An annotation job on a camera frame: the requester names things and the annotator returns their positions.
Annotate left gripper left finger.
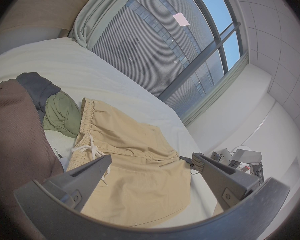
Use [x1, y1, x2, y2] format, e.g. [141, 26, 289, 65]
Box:
[43, 155, 112, 211]

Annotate bed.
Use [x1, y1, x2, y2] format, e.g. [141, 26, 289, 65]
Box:
[0, 0, 224, 228]

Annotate tan shorts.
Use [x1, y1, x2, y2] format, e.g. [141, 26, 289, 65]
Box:
[65, 98, 192, 227]

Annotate green garment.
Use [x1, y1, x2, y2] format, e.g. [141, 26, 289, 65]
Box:
[42, 91, 81, 138]

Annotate black garment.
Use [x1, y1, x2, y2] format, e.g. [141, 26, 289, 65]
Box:
[16, 72, 62, 113]

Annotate brown garment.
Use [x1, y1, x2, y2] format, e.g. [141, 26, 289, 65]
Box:
[0, 80, 64, 224]

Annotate window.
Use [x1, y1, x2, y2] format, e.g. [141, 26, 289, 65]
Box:
[90, 0, 242, 119]

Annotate pale green curtain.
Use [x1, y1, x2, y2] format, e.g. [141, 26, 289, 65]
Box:
[69, 0, 153, 50]

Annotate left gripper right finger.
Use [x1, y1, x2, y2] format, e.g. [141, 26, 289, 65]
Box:
[191, 153, 260, 212]

